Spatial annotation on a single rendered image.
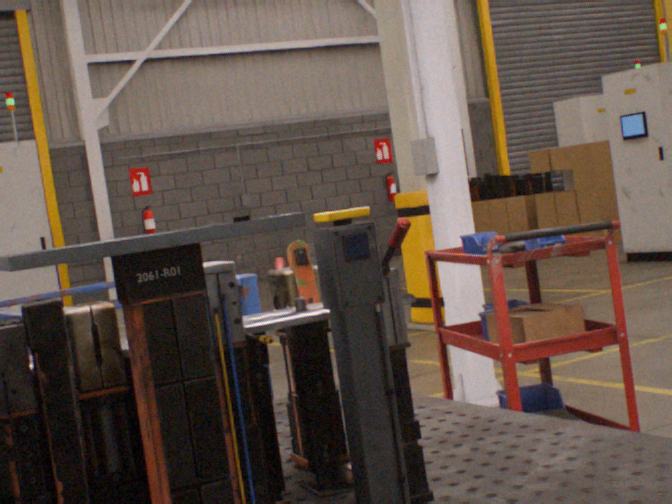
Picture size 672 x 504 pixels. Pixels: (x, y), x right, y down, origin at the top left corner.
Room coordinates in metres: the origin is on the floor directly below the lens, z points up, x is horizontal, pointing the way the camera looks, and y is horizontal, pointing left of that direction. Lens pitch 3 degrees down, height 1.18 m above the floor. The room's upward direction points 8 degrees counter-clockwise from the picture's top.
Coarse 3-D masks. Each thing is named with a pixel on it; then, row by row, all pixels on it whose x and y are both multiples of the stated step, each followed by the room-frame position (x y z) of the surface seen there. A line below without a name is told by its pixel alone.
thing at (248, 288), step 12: (240, 276) 3.78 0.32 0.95; (252, 276) 3.78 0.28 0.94; (72, 288) 4.66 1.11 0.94; (84, 288) 4.68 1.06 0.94; (96, 288) 4.71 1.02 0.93; (108, 288) 4.74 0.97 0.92; (240, 288) 3.79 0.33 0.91; (252, 288) 3.78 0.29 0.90; (12, 300) 4.54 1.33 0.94; (24, 300) 4.56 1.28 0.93; (108, 300) 3.55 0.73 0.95; (240, 300) 3.80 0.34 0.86; (252, 300) 3.78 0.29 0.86; (0, 312) 3.76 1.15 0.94; (12, 312) 3.66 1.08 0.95; (252, 312) 3.78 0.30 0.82
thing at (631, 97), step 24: (624, 72) 11.55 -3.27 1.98; (648, 72) 11.25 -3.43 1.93; (624, 96) 11.57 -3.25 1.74; (648, 96) 11.28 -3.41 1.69; (624, 120) 11.57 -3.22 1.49; (648, 120) 11.32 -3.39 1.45; (624, 144) 11.65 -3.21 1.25; (648, 144) 11.35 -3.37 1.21; (624, 168) 11.68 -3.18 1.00; (648, 168) 11.39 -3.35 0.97; (624, 192) 11.72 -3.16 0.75; (648, 192) 11.43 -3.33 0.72; (624, 216) 11.76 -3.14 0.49; (648, 216) 11.46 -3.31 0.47; (624, 240) 11.80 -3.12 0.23; (648, 240) 11.50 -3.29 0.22
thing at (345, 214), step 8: (352, 208) 1.49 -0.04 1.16; (360, 208) 1.48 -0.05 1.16; (368, 208) 1.48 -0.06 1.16; (320, 216) 1.49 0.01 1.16; (328, 216) 1.46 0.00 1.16; (336, 216) 1.46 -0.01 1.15; (344, 216) 1.46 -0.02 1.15; (352, 216) 1.47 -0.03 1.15; (360, 216) 1.47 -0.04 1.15; (336, 224) 1.49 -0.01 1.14; (344, 224) 1.48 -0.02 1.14
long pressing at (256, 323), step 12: (408, 300) 1.79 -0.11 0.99; (264, 312) 1.88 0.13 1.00; (276, 312) 1.85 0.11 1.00; (288, 312) 1.83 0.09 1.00; (300, 312) 1.79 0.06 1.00; (312, 312) 1.73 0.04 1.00; (324, 312) 1.74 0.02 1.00; (252, 324) 1.69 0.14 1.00; (264, 324) 1.70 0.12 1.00; (276, 324) 1.71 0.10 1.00; (288, 324) 1.71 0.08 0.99; (300, 324) 1.72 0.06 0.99
